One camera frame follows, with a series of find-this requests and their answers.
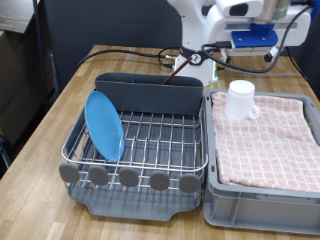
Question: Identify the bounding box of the blue mounted wrist camera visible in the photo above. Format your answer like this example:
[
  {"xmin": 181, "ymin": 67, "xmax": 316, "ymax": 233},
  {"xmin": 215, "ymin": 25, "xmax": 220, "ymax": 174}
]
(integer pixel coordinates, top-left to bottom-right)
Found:
[{"xmin": 224, "ymin": 22, "xmax": 279, "ymax": 57}]

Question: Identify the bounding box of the grey plastic crate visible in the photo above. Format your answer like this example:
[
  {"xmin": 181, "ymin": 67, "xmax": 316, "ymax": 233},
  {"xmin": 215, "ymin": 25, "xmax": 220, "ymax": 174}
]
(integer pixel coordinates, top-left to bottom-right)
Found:
[{"xmin": 202, "ymin": 88, "xmax": 320, "ymax": 235}]

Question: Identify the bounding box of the cardboard box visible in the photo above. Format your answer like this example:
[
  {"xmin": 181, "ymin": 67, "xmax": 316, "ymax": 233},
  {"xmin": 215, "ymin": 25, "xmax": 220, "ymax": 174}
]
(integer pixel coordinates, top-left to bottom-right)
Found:
[{"xmin": 0, "ymin": 29, "xmax": 54, "ymax": 144}]

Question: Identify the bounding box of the wooden board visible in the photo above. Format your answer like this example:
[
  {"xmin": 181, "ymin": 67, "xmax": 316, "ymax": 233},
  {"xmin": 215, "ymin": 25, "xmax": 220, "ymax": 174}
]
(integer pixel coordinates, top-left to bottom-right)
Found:
[{"xmin": 0, "ymin": 0, "xmax": 40, "ymax": 35}]

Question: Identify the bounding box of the metal wire dish rack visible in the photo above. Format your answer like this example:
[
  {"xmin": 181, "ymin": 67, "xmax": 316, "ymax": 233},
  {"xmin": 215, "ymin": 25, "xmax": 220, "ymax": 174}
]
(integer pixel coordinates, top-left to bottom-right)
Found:
[{"xmin": 58, "ymin": 88, "xmax": 209, "ymax": 198}]

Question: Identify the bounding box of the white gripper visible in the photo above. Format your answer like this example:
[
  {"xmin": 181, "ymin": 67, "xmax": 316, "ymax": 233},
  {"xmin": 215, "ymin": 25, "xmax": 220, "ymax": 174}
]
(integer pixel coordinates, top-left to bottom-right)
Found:
[{"xmin": 203, "ymin": 0, "xmax": 313, "ymax": 64}]

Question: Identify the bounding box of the black camera cable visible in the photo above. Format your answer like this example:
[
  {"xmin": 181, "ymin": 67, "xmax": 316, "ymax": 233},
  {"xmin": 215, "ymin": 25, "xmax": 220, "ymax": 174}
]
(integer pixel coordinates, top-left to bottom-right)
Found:
[{"xmin": 200, "ymin": 3, "xmax": 314, "ymax": 74}]

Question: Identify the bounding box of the white translucent plastic mug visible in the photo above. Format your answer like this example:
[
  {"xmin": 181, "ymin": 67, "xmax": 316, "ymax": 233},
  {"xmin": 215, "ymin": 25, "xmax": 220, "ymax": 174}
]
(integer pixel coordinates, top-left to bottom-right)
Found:
[{"xmin": 224, "ymin": 79, "xmax": 262, "ymax": 120}]

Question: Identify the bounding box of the grey dish drying rack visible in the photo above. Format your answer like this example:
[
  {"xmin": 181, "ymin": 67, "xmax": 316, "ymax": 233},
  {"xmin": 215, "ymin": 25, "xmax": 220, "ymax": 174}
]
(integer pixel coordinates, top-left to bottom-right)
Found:
[{"xmin": 66, "ymin": 99, "xmax": 205, "ymax": 222}]

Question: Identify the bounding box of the brown wooden spoon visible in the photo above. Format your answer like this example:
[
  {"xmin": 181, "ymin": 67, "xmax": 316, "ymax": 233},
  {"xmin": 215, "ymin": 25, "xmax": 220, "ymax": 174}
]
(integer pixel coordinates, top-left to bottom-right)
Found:
[{"xmin": 161, "ymin": 55, "xmax": 194, "ymax": 86}]

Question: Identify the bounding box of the grey cable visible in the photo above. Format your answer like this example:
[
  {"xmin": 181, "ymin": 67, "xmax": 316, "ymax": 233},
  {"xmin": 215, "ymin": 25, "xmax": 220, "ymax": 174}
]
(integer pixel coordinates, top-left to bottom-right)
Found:
[{"xmin": 215, "ymin": 66, "xmax": 303, "ymax": 78}]

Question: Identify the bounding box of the blue oval plate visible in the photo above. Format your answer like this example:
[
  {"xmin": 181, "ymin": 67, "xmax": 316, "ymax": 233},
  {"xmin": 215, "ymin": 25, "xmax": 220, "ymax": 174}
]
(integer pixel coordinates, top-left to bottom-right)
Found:
[{"xmin": 83, "ymin": 90, "xmax": 126, "ymax": 163}]

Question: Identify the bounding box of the black metal pole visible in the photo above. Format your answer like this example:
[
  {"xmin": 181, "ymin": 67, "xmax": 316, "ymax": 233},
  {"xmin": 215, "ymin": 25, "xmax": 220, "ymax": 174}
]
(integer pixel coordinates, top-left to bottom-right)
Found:
[{"xmin": 32, "ymin": 0, "xmax": 51, "ymax": 111}]

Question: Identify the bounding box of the dark fabric partition panel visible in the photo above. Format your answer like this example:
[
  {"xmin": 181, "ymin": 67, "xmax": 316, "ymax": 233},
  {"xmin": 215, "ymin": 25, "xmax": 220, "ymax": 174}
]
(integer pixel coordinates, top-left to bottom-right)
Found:
[{"xmin": 43, "ymin": 0, "xmax": 320, "ymax": 98}]

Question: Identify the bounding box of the pink checked cloth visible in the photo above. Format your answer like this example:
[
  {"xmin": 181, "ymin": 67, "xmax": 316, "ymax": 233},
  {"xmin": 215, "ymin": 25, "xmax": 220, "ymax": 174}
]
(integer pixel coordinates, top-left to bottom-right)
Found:
[{"xmin": 210, "ymin": 91, "xmax": 320, "ymax": 193}]

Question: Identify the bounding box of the thin black hanging cable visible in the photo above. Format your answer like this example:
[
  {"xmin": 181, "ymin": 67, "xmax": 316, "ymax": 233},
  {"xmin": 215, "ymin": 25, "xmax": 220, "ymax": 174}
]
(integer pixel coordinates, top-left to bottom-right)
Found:
[{"xmin": 286, "ymin": 46, "xmax": 309, "ymax": 81}]

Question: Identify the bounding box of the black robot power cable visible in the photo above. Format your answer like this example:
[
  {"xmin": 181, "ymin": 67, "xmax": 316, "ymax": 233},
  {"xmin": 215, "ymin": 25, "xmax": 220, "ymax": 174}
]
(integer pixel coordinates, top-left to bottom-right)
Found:
[{"xmin": 77, "ymin": 46, "xmax": 183, "ymax": 69}]

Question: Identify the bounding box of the blue cable clip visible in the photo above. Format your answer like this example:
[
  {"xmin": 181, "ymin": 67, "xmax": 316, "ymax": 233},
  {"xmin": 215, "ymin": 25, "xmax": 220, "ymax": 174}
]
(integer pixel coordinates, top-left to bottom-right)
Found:
[{"xmin": 309, "ymin": 0, "xmax": 320, "ymax": 22}]

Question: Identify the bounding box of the dark grey cutlery holder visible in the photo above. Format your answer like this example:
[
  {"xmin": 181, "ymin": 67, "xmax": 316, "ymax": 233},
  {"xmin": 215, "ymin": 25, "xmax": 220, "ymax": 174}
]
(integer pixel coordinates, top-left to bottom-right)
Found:
[{"xmin": 94, "ymin": 72, "xmax": 204, "ymax": 117}]

